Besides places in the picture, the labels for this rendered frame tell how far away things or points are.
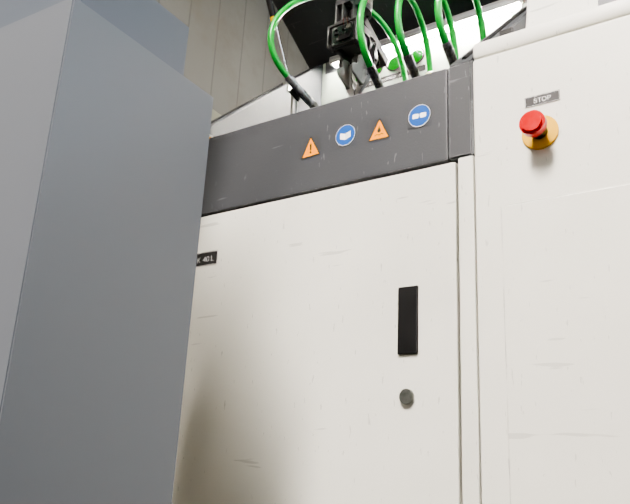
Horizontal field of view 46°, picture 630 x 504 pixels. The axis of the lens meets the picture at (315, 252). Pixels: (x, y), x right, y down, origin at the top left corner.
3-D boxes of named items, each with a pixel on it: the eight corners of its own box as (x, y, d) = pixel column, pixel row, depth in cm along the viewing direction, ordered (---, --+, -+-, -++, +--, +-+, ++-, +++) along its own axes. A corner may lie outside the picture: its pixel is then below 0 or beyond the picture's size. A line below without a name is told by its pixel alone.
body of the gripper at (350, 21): (325, 51, 155) (327, 2, 159) (346, 71, 161) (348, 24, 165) (356, 40, 151) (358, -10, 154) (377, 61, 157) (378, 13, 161)
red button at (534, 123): (512, 142, 101) (511, 108, 103) (522, 153, 104) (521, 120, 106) (550, 133, 98) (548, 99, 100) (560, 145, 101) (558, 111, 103)
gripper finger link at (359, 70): (342, 88, 151) (344, 49, 154) (357, 101, 156) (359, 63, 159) (355, 84, 149) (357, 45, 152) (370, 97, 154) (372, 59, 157)
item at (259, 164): (155, 224, 145) (164, 150, 150) (171, 231, 148) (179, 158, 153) (448, 159, 111) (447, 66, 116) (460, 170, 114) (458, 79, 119)
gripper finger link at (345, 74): (330, 92, 153) (332, 53, 156) (345, 105, 157) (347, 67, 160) (342, 88, 151) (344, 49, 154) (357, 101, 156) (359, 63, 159)
